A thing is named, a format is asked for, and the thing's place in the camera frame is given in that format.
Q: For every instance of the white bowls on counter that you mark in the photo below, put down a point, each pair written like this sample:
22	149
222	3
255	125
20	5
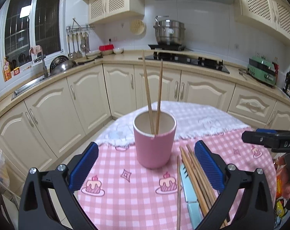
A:
92	54

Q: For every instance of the steel sink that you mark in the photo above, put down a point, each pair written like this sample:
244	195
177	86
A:
27	86

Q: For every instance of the pink checkered tablecloth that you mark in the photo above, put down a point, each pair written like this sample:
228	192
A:
130	196

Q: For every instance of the beige countertop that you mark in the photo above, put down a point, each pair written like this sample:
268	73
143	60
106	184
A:
125	58

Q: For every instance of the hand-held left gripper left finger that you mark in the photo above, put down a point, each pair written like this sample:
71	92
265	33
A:
85	167

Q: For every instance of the stainless steel pot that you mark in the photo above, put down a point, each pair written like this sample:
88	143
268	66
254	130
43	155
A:
169	32

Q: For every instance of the black glass gas cooktop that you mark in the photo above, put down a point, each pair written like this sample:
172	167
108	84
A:
183	60

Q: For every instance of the colourful snack packets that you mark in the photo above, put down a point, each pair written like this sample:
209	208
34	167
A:
280	208

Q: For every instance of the small red jar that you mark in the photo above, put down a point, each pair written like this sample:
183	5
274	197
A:
16	71

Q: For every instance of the barred kitchen window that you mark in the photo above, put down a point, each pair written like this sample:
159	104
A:
46	19

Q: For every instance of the pink cup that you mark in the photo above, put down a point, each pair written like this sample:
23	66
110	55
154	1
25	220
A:
153	151

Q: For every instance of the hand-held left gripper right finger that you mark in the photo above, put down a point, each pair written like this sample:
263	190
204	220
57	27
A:
209	167

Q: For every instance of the hanging steel ladle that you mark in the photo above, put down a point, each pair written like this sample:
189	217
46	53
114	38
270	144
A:
79	50
86	45

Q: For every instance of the steel wok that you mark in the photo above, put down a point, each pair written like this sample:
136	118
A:
63	67

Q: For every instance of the green electric grill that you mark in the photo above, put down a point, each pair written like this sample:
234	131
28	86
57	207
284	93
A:
261	70

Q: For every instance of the cream lattice wall cabinet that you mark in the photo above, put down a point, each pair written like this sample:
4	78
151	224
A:
116	3
267	7

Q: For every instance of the person's right hand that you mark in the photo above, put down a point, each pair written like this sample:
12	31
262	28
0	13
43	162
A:
282	179

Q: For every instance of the beige bowl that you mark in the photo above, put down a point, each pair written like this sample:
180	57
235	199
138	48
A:
106	52

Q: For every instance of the light blue knife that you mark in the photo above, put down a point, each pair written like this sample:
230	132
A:
187	189

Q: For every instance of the cream base cabinets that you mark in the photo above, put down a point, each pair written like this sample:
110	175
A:
87	100

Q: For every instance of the red container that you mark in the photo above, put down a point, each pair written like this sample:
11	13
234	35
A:
106	47

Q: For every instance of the pink rag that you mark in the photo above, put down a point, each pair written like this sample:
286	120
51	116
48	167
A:
36	50

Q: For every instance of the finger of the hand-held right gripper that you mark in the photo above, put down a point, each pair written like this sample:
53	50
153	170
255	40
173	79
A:
262	139
267	130

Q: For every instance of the steel faucet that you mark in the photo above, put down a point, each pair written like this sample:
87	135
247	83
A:
44	67

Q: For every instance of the wall power outlet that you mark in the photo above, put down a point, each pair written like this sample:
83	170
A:
112	38

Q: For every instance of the hanging steel spatula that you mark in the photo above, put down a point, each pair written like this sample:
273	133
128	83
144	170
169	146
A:
74	49
69	48

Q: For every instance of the orange bottle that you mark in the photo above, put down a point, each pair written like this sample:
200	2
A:
7	70

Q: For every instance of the steel colander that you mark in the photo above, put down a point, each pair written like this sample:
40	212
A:
58	61

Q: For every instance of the white bowl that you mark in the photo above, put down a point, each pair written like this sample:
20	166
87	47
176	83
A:
118	50

